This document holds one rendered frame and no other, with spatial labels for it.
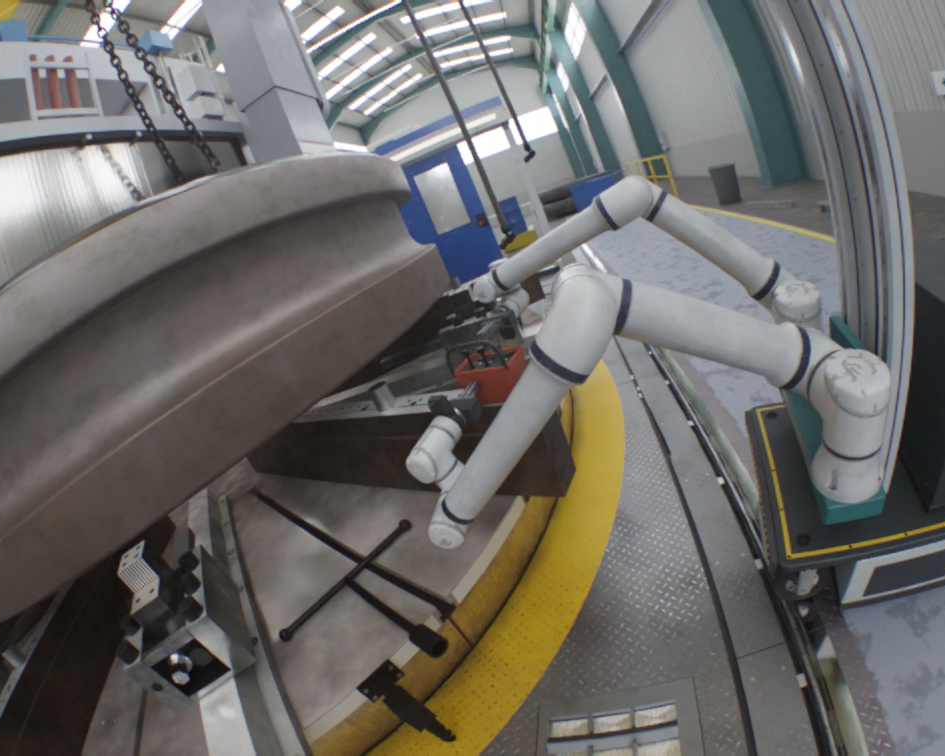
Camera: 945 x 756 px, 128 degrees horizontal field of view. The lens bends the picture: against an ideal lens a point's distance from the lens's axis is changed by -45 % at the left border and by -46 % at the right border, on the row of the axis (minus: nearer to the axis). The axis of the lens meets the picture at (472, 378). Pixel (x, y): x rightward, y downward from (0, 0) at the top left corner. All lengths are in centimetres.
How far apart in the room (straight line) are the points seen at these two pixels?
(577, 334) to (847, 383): 55
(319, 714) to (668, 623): 105
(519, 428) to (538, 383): 10
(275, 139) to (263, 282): 442
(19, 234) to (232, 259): 334
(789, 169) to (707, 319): 909
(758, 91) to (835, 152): 861
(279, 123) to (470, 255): 339
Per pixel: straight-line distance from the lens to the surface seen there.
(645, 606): 146
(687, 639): 139
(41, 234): 476
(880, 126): 95
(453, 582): 133
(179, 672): 137
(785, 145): 989
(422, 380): 261
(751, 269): 143
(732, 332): 91
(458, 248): 652
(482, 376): 123
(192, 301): 158
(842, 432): 95
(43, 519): 163
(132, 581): 144
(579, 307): 69
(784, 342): 98
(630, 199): 124
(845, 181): 120
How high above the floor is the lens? 124
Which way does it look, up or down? 21 degrees down
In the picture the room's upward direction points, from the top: 23 degrees counter-clockwise
